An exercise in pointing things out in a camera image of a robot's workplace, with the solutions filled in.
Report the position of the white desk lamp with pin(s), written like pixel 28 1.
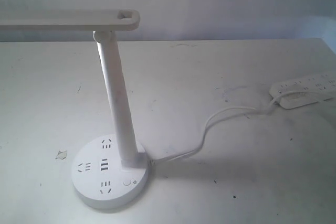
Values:
pixel 112 170

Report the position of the white flat plug adapter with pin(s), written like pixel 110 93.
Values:
pixel 295 100

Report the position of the white power strip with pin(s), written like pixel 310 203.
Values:
pixel 321 85

